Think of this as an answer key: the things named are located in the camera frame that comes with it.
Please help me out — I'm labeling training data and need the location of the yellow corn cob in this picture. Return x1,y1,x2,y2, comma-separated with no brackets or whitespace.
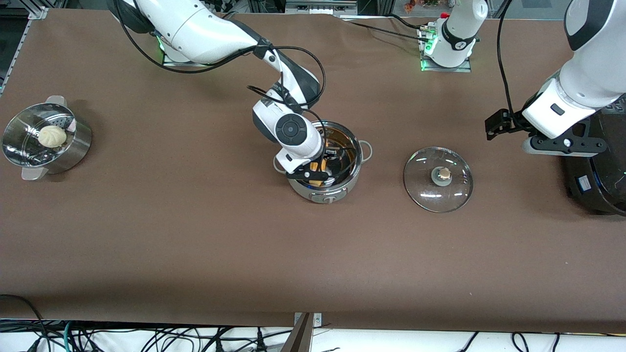
309,156,327,188

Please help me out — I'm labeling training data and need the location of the glass pot lid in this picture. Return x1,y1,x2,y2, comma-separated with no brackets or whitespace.
403,146,474,214

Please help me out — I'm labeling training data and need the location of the steel electric pot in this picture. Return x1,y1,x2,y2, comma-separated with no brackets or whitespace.
273,121,373,204

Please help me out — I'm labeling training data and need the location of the brown table mat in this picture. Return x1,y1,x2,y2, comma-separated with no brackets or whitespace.
0,8,626,334

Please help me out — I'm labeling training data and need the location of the black round appliance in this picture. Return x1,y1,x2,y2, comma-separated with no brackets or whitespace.
561,98,626,217

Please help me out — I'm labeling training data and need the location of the steel steamer basket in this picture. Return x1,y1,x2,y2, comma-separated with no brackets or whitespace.
1,95,93,181

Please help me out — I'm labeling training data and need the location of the white steamed bun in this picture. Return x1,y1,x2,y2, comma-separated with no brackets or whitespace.
38,125,67,148

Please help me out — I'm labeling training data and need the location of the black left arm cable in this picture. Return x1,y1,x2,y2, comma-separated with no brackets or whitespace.
497,0,520,115

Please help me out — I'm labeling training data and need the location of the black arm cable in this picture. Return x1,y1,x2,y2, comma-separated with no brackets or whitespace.
497,0,520,115
112,0,327,123

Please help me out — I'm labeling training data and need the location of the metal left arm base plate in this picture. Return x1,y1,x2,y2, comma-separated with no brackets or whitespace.
420,25,472,73

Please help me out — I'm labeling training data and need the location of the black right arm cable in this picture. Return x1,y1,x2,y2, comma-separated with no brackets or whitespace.
112,0,327,123

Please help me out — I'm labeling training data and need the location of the black table cable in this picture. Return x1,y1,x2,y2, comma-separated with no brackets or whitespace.
342,14,432,44

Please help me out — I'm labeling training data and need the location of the metal table edge bracket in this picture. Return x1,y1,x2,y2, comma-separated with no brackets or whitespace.
281,312,322,352

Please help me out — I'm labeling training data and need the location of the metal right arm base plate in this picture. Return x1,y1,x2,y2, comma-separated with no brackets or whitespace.
162,46,189,67

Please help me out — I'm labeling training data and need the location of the black floor cable loop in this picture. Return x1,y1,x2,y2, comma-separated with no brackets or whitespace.
0,293,47,352

